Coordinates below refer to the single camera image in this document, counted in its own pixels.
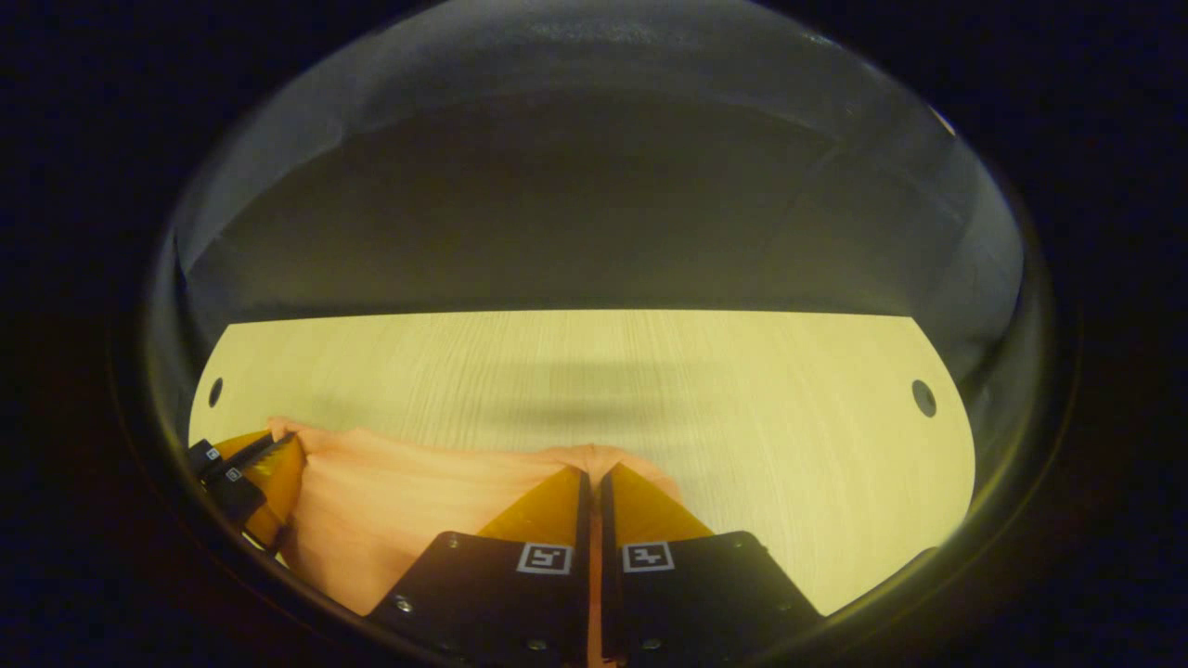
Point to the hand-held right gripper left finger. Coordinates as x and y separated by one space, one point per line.
501 594

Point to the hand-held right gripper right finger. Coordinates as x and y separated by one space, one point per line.
687 594

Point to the orange T-shirt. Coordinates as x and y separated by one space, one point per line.
390 520

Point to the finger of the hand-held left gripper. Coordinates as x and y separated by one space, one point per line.
232 450
278 492

